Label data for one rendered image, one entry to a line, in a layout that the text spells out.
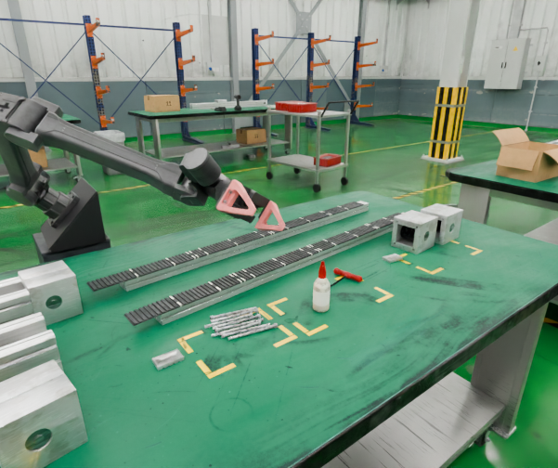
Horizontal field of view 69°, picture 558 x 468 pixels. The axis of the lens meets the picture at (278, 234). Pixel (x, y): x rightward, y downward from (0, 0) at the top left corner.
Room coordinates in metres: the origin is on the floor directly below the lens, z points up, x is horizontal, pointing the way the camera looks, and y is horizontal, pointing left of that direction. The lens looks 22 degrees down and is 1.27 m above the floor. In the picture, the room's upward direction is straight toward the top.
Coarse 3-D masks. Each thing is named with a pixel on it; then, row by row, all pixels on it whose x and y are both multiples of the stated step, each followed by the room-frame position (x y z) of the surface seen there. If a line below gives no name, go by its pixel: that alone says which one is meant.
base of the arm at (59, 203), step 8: (48, 192) 1.19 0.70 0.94; (56, 192) 1.22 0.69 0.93; (72, 192) 1.26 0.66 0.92; (48, 200) 1.18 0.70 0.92; (56, 200) 1.20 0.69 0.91; (64, 200) 1.21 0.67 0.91; (72, 200) 1.21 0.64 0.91; (40, 208) 1.19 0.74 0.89; (48, 208) 1.18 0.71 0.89; (56, 208) 1.18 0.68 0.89; (64, 208) 1.20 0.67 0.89; (56, 216) 1.19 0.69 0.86; (64, 216) 1.19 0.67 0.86; (56, 224) 1.18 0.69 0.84
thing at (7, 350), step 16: (16, 320) 0.61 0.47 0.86; (32, 320) 0.61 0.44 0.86; (0, 336) 0.58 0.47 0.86; (16, 336) 0.59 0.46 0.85; (32, 336) 0.57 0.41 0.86; (48, 336) 0.57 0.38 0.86; (0, 352) 0.52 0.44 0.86; (16, 352) 0.53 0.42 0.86; (32, 352) 0.55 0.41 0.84; (48, 352) 0.56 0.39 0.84; (0, 368) 0.51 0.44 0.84; (16, 368) 0.53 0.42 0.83; (32, 368) 0.54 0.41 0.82
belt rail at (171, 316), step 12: (384, 228) 1.25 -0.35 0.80; (360, 240) 1.16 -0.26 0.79; (324, 252) 1.05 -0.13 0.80; (336, 252) 1.09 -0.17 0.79; (300, 264) 1.00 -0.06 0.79; (264, 276) 0.91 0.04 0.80; (276, 276) 0.93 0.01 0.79; (228, 288) 0.83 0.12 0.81; (240, 288) 0.86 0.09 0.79; (252, 288) 0.88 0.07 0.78; (204, 300) 0.79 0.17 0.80; (216, 300) 0.81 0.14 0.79; (168, 312) 0.73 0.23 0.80; (180, 312) 0.76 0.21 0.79; (192, 312) 0.77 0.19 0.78
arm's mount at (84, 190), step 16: (80, 192) 1.26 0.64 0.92; (96, 192) 1.18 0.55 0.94; (80, 208) 1.16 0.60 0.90; (96, 208) 1.18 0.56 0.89; (48, 224) 1.24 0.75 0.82; (64, 224) 1.15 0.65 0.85; (80, 224) 1.15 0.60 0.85; (96, 224) 1.17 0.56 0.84; (48, 240) 1.14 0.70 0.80; (64, 240) 1.12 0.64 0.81; (80, 240) 1.14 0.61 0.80; (96, 240) 1.17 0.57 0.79
